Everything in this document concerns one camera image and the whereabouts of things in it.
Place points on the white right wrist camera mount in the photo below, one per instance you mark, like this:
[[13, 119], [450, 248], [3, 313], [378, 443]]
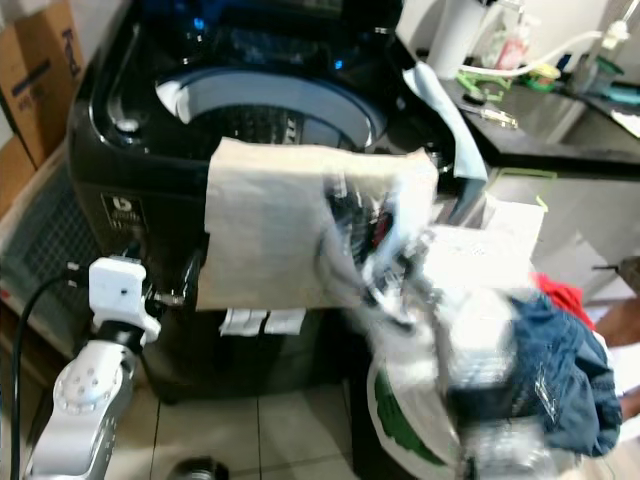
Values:
[[410, 210]]

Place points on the flat brown cardboard piece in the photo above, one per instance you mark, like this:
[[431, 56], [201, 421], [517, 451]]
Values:
[[15, 170]]

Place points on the white cylinder roll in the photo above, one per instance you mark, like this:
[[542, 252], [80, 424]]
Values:
[[455, 35]]

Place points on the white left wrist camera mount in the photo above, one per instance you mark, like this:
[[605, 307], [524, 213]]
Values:
[[115, 290]]

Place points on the beige towel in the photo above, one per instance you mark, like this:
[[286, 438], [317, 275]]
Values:
[[260, 220]]

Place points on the white paper bag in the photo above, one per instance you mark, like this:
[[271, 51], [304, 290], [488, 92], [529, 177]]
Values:
[[510, 235]]

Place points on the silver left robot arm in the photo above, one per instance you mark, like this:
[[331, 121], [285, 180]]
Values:
[[75, 400]]

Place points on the black stool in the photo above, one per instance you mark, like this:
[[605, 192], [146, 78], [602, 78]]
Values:
[[360, 440]]

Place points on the grey robot foot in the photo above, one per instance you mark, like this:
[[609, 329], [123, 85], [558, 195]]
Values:
[[198, 469]]

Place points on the grey mesh panel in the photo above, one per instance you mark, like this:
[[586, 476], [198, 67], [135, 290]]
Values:
[[50, 240]]

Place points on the black top-load washing machine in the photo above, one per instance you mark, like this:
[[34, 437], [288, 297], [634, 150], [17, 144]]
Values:
[[130, 170]]

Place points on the white garment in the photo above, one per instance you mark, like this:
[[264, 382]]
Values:
[[400, 340]]

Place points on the red garment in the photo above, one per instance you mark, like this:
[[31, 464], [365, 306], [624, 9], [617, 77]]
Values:
[[555, 292]]

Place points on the light blue cloth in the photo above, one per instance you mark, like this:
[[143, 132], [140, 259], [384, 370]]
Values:
[[445, 110]]

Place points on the dark counter with grey cabinet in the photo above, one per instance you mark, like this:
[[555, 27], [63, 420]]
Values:
[[540, 150]]

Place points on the blue denim jeans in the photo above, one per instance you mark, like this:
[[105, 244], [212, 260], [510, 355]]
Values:
[[560, 370]]

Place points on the person in black shorts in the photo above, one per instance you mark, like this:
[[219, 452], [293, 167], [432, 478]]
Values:
[[622, 325]]

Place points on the bottle with pink label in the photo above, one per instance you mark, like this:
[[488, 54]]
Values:
[[510, 45]]

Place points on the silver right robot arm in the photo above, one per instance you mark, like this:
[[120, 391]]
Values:
[[490, 350]]

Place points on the white laundry bag green print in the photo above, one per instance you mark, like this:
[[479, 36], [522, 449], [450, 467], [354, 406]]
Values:
[[400, 430]]

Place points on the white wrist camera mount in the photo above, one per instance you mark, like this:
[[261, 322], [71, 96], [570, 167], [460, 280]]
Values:
[[115, 290], [410, 210]]

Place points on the tall cardboard box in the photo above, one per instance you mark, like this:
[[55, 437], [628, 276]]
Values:
[[40, 80]]

